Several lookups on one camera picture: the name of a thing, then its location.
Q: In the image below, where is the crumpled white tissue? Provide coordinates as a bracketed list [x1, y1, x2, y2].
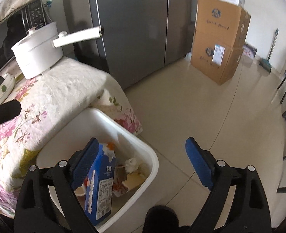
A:
[124, 158, 139, 174]

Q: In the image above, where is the grey refrigerator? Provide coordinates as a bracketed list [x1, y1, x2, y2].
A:
[63, 0, 197, 89]

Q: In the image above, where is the lower cardboard box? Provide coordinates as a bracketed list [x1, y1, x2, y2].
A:
[190, 31, 243, 85]

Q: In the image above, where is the black microwave oven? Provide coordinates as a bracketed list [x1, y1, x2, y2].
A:
[0, 0, 50, 71]

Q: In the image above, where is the beige wrapper packet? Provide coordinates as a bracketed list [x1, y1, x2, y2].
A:
[122, 173, 146, 191]

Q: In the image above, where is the white bowl green handle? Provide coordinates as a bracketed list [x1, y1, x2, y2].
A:
[0, 73, 15, 102]

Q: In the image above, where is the broom with dustpan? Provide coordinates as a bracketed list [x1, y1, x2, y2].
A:
[259, 28, 279, 74]

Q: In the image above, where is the white trash bin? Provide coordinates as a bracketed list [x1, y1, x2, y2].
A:
[36, 108, 159, 232]

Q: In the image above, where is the upper cardboard box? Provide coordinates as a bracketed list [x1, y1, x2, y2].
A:
[196, 0, 251, 47]

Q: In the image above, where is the cardboard box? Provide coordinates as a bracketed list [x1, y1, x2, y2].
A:
[190, 31, 243, 85]
[196, 0, 251, 47]

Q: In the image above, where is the blue biscuit box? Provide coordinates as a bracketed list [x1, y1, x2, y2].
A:
[84, 143, 116, 226]

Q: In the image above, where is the white electric cooking pot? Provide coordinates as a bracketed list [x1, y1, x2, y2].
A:
[11, 22, 104, 79]

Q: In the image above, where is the floral tablecloth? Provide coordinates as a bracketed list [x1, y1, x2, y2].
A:
[0, 57, 142, 218]

